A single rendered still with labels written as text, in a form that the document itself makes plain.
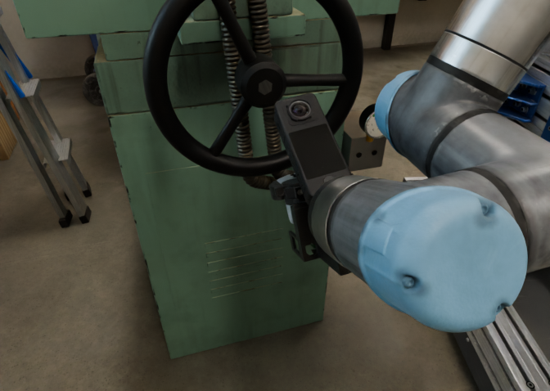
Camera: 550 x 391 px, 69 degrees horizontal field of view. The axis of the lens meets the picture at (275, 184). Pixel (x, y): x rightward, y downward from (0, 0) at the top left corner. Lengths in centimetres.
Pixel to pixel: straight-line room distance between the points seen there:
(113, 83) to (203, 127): 16
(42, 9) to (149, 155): 27
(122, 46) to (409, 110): 46
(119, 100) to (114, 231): 96
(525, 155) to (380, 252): 13
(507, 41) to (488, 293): 20
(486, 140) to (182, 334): 93
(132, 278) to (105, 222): 34
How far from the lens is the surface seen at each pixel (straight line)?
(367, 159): 85
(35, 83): 162
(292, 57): 73
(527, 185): 28
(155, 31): 49
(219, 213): 85
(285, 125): 39
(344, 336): 122
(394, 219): 22
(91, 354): 127
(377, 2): 77
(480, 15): 37
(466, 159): 32
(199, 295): 101
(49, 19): 69
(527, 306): 117
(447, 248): 21
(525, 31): 37
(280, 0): 60
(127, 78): 70
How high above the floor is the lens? 99
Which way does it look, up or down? 35 degrees down
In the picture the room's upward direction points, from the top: straight up
